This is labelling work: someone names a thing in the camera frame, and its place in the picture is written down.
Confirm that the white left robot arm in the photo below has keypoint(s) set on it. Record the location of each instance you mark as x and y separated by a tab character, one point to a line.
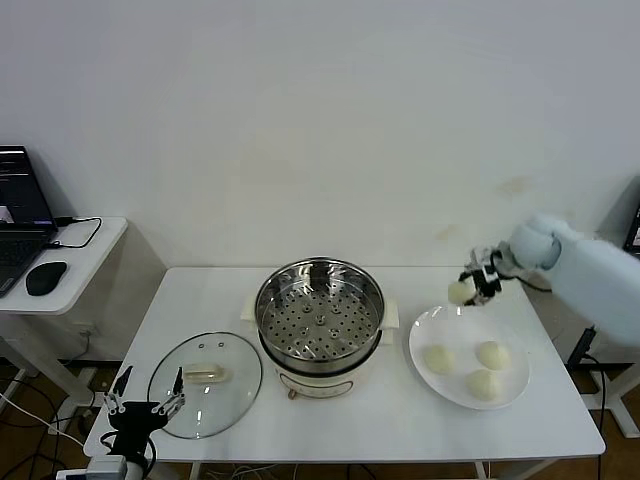
137	470

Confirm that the black computer mouse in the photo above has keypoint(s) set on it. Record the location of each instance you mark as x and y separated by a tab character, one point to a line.
46	278

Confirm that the white steamed baozi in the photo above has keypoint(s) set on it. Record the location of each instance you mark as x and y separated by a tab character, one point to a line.
492	355
457	294
440	359
484	385

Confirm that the perforated steel steamer basket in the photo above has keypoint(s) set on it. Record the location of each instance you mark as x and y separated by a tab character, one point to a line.
320	320

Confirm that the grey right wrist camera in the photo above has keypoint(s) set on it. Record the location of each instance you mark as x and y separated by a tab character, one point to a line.
482	257

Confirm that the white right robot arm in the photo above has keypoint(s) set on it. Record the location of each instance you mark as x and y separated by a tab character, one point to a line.
585	280

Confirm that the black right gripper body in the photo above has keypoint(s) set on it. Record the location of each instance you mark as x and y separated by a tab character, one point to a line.
492	282

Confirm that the white round plate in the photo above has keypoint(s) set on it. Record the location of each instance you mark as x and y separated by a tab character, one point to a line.
450	320

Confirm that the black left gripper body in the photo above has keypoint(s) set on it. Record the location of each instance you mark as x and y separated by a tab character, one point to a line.
132	420

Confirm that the white side table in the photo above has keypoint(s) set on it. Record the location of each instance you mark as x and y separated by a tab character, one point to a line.
90	260

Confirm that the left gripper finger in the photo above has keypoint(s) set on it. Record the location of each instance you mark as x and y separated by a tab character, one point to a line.
175	400
116	400

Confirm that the round glass pot lid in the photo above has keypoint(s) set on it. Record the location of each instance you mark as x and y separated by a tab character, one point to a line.
225	400

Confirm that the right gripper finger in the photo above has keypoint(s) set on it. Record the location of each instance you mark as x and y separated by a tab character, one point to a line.
480	300
472	278

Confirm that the black open laptop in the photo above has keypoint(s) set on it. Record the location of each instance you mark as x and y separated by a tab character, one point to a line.
20	200

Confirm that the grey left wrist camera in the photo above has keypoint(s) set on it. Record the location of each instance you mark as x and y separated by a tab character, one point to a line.
95	470

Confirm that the dark laptop with lit screen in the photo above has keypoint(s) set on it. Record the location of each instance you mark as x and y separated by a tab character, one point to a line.
634	230

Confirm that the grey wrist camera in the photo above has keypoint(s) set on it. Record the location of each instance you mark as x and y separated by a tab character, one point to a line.
482	257
95	470

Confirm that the cream electric cooker base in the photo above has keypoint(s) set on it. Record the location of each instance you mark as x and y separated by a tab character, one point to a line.
325	385

